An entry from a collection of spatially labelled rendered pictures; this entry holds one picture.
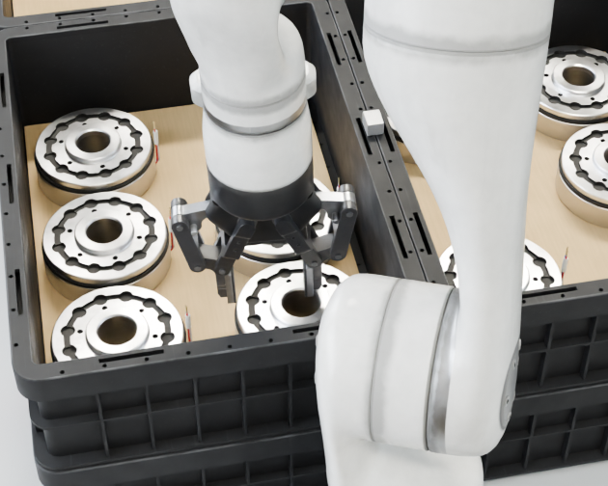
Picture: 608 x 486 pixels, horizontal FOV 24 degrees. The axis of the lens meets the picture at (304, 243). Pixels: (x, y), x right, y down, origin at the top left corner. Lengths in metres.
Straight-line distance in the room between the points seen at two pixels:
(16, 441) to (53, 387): 0.26
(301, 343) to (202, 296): 0.18
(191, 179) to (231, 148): 0.31
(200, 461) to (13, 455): 0.22
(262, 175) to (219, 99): 0.07
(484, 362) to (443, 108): 0.14
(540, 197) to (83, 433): 0.45
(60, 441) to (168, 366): 0.12
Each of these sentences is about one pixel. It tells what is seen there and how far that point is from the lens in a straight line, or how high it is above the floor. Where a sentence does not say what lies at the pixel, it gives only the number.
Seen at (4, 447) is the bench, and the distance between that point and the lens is 1.24.
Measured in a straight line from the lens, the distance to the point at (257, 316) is 1.09.
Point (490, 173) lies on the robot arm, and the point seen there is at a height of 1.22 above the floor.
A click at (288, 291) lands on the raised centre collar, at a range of 1.10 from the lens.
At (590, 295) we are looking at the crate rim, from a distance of 1.03.
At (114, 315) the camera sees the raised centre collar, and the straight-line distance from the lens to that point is 1.09.
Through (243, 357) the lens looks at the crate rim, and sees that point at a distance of 0.98.
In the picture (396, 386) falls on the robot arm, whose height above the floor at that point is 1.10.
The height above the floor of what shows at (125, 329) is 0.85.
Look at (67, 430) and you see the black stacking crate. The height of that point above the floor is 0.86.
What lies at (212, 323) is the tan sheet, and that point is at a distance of 1.13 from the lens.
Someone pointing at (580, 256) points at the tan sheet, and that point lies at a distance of 1.20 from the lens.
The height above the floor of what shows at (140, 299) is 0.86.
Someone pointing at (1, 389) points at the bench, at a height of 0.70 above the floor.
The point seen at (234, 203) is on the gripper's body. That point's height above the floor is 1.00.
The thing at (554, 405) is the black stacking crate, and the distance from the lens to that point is 1.12.
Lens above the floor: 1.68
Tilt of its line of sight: 46 degrees down
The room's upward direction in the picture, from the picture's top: straight up
